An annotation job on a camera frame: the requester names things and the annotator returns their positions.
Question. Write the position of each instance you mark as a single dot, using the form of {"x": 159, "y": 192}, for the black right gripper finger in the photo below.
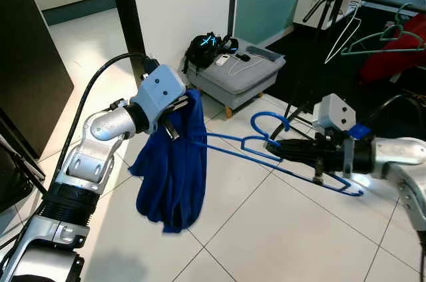
{"x": 293, "y": 156}
{"x": 293, "y": 144}

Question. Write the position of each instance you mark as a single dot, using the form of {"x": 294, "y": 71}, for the blue hanger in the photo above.
{"x": 269, "y": 115}

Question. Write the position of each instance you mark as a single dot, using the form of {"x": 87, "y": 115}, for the dark blue garment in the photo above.
{"x": 170, "y": 175}

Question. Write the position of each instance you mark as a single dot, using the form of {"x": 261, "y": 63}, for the white hanger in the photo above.
{"x": 343, "y": 41}

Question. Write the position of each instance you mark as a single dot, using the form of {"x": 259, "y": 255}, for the green hanger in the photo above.
{"x": 386, "y": 50}

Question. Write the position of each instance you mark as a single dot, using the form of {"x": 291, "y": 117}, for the blue tape piece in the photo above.
{"x": 358, "y": 132}

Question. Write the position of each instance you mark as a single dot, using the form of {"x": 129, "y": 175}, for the black backpack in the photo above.
{"x": 206, "y": 52}

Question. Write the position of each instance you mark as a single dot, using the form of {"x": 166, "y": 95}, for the white remote control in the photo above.
{"x": 222, "y": 60}

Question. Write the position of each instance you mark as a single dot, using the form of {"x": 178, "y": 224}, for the grey fabric ottoman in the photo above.
{"x": 239, "y": 86}

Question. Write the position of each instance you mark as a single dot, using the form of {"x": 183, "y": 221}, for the black carpet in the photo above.
{"x": 319, "y": 82}

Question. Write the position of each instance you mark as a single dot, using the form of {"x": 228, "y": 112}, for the black phone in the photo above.
{"x": 243, "y": 56}

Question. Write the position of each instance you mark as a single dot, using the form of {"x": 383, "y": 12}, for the black door jamb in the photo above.
{"x": 126, "y": 22}
{"x": 20, "y": 155}

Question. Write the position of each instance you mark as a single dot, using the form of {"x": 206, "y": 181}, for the red blanket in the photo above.
{"x": 393, "y": 62}

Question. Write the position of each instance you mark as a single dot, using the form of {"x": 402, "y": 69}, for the black door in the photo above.
{"x": 33, "y": 62}

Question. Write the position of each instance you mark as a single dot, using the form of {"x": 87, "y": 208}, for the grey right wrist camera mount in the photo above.
{"x": 336, "y": 112}

